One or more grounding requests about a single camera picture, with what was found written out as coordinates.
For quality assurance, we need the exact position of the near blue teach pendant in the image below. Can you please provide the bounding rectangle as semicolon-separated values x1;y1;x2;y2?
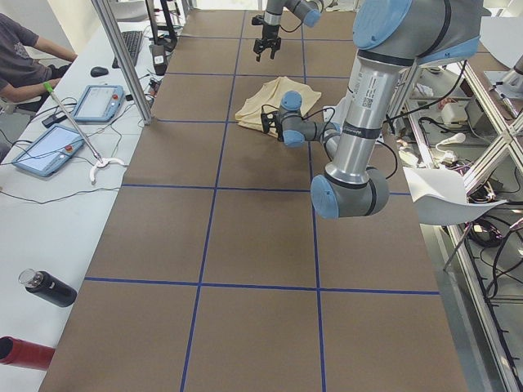
11;124;84;177

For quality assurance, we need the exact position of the red cylinder bottle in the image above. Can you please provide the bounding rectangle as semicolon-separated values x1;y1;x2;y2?
1;336;55;371

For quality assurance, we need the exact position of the aluminium frame post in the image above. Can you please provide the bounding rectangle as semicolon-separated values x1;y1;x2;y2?
92;0;152;125

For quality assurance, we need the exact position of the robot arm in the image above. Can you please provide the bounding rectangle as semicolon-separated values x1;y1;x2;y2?
277;1;485;219
251;0;327;62

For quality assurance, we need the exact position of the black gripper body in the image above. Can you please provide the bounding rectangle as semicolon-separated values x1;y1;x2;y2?
257;23;281;50
268;112;281;137

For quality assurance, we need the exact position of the blue teach pendant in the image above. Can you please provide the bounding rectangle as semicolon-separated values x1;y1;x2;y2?
73;84;125;123
11;124;84;177

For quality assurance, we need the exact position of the black computer mouse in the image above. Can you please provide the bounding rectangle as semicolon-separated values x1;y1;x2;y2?
90;66;109;78

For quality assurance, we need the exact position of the black keyboard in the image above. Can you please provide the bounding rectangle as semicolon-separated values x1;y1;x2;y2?
121;31;144;66

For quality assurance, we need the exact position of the black water bottle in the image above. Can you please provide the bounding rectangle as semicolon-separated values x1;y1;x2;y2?
18;269;78;308

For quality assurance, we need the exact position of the seated person in grey shirt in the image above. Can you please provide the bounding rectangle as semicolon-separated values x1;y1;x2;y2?
1;14;78;111

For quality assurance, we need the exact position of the metal rod with white hook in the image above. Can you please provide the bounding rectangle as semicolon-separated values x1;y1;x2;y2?
42;82;127;185

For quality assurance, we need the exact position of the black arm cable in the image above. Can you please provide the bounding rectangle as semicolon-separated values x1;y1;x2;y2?
261;60;469;180
279;16;306;33

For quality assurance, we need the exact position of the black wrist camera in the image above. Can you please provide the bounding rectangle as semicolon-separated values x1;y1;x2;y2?
251;15;265;25

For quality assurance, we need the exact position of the far blue teach pendant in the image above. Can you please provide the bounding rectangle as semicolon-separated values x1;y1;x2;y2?
73;84;125;123

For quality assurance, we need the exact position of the cream printed t-shirt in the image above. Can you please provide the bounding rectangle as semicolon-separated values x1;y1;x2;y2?
235;77;322;131

